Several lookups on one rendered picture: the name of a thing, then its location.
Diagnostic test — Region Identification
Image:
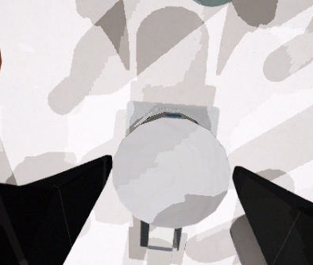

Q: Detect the grey cylinder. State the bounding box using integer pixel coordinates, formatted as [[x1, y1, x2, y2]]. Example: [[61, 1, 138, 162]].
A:
[[112, 113, 231, 229], [230, 214, 268, 265]]

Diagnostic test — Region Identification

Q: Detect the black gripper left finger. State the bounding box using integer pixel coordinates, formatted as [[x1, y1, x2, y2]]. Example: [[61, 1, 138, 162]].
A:
[[0, 155, 112, 265]]

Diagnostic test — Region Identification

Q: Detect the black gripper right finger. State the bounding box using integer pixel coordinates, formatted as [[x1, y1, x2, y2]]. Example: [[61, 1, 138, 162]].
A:
[[232, 166, 313, 265]]

